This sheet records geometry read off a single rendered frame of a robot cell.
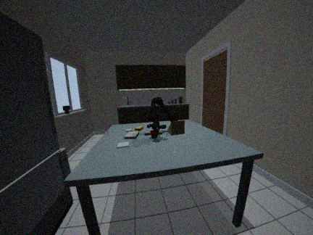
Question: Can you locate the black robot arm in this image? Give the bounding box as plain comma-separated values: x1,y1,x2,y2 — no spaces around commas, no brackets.
148,97,178,129

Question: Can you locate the dark red cup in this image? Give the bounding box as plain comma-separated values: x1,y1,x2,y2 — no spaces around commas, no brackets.
150,130,157,139

